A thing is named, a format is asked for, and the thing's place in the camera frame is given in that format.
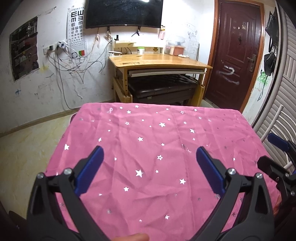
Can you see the white cloth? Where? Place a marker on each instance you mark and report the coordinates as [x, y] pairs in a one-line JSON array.
[[183, 56]]

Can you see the pink star tablecloth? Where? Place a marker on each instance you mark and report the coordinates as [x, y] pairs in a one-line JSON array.
[[150, 129]]

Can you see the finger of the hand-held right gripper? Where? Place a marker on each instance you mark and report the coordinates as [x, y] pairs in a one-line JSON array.
[[277, 141], [270, 166]]

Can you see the white jar green lid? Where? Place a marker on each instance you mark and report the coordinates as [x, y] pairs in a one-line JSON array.
[[140, 51]]

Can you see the white eye chart poster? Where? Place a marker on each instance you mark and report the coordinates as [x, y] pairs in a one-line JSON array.
[[77, 27]]

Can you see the person's left hand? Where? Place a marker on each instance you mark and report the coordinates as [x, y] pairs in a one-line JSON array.
[[131, 237]]

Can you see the white wall socket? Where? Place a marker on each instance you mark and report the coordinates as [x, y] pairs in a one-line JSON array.
[[49, 50]]

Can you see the black wall television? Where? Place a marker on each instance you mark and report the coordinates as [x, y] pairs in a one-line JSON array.
[[124, 14]]

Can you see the white charger plug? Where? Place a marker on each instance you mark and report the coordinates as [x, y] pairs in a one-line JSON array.
[[62, 44]]

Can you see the white desk lamp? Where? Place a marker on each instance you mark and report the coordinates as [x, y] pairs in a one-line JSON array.
[[115, 53]]

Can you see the white metal chair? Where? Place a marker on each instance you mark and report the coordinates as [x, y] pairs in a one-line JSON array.
[[276, 118]]

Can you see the dark red door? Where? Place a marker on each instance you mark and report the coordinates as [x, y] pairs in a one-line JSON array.
[[233, 46]]

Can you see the wooden desk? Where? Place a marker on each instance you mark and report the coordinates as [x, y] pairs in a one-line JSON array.
[[157, 60]]

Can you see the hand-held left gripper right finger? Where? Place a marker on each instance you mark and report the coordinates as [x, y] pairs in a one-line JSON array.
[[211, 171]]

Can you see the black padded bench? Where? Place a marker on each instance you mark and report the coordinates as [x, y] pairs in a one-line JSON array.
[[161, 89]]

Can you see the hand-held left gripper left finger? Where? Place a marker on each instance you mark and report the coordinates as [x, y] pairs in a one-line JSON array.
[[90, 171]]

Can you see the black hanging bag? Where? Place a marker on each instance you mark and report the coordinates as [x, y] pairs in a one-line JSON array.
[[270, 64], [271, 23]]

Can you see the dark wall niche shelf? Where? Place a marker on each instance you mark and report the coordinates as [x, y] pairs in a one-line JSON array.
[[24, 48]]

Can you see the clear plastic container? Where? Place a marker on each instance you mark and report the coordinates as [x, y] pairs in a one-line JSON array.
[[175, 47]]

